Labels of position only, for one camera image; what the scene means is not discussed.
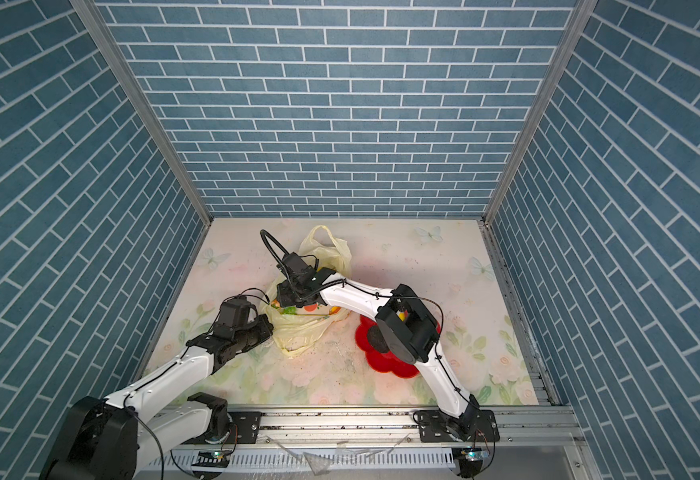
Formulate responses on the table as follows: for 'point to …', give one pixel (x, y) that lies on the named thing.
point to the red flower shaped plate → (380, 356)
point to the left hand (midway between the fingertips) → (277, 324)
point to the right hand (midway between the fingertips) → (276, 295)
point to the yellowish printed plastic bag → (302, 328)
